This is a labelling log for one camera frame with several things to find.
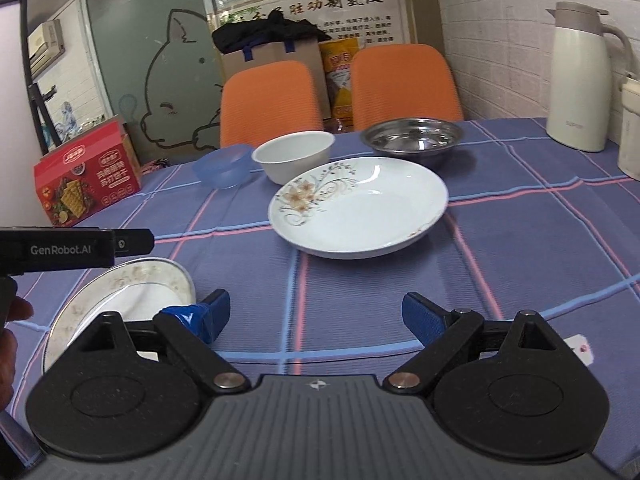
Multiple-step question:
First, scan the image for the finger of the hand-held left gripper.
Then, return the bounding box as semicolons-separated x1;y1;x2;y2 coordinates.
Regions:
154;304;211;345
113;229;155;257

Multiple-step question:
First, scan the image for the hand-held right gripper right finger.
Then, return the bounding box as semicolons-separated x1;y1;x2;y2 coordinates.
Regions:
389;291;571;392

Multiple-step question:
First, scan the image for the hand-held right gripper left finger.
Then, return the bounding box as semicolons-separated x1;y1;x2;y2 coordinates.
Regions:
70;289;250;394

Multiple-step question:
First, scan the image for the small gold-rimmed white plate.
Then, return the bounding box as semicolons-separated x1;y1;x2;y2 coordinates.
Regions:
41;257;197;373

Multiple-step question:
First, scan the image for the blue plastic bowl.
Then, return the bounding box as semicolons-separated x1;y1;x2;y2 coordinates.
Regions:
192;143;253;190

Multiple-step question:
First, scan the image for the large floral white plate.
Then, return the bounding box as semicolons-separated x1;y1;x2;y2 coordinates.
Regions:
268;157;449;260

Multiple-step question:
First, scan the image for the white ceramic bowl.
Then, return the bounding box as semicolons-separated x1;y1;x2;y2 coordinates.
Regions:
251;131;336;186

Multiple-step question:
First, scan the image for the stainless steel bowl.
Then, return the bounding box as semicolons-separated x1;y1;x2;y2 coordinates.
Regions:
360;117;464;171

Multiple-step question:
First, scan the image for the person's left hand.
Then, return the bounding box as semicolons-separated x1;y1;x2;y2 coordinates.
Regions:
0;295;35;411

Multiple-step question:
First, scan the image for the red cracker box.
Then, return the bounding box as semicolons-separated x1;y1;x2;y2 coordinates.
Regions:
33;115;143;227

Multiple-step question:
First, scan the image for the purple plaid tablecloth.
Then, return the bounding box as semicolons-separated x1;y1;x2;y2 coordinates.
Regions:
0;117;640;480

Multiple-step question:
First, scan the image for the white paper tag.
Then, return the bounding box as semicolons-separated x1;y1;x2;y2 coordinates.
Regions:
562;334;596;367

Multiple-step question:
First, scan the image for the black framed board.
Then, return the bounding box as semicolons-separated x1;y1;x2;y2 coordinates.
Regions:
0;0;51;161

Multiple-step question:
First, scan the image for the orange chair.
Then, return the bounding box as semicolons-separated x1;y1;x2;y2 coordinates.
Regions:
350;44;464;132
220;60;325;150

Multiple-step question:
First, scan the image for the white air conditioner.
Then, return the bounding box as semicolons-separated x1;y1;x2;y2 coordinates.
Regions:
27;20;67;78

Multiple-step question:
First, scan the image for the yellow plastic bag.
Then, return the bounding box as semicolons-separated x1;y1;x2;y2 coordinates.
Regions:
319;37;362;121

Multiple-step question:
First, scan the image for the black cloth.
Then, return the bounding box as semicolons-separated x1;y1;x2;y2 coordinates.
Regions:
212;12;332;54

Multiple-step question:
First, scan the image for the cardboard box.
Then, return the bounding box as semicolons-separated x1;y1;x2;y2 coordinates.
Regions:
220;40;333;121

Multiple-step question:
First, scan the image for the white lidded cup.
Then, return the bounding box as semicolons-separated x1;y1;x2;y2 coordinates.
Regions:
617;74;640;182

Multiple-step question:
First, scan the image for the white thermos jug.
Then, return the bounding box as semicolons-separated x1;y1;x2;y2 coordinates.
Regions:
545;1;633;153

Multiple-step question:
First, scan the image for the beige wall poster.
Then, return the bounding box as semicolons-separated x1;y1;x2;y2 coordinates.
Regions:
217;0;412;46

